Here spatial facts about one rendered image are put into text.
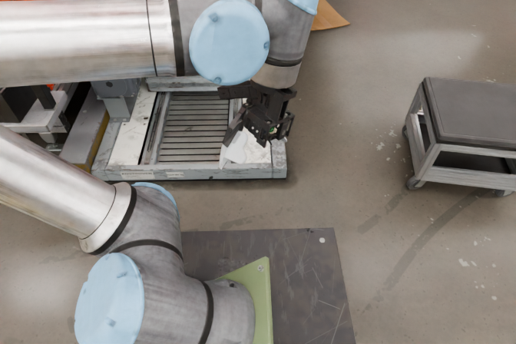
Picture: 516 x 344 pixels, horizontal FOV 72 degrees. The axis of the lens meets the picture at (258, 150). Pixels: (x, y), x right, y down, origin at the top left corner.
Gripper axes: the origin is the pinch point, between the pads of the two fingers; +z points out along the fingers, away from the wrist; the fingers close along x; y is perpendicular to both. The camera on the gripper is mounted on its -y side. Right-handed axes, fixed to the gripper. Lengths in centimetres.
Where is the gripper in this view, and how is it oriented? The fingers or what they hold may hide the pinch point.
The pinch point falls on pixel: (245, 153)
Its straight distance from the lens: 77.6
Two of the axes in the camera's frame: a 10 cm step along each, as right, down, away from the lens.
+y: 6.8, 5.6, -4.7
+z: -1.8, 7.5, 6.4
